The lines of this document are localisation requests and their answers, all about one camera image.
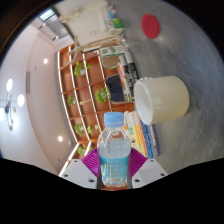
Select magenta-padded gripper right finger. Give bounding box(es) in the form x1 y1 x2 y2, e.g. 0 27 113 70
128 147 168 190

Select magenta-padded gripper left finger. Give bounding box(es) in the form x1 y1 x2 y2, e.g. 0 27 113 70
59 147 101 190

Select clear water bottle blue cap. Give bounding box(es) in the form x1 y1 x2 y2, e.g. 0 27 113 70
96 111 132 189

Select stack of colourful books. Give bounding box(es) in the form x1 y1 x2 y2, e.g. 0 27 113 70
123 110 160 159

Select cream ceramic mug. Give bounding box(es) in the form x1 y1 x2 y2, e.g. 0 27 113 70
133 75 190 126

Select wooden shelf unit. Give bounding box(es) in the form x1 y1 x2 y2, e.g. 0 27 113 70
54 43 138 174

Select chair with dark jacket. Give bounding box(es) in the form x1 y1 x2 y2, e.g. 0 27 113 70
105 73 127 104

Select ceiling chandelier lights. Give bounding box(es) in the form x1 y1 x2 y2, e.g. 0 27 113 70
0 78 26 131

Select stack of dark books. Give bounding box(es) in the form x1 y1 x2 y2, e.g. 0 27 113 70
116 54 140 103

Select tan chair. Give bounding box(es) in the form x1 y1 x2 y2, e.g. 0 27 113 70
101 55 121 69

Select tall green white carton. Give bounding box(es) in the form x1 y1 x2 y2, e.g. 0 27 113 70
99 45 126 58

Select wooden artist mannequin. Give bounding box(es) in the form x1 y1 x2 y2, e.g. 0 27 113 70
68 34 126 56

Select white partition with dark top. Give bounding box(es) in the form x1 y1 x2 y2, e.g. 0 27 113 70
53 0 116 48

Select flat round red coaster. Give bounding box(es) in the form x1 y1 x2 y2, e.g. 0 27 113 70
140 13 161 40

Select grey curtain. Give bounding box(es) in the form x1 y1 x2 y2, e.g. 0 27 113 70
39 8 73 43

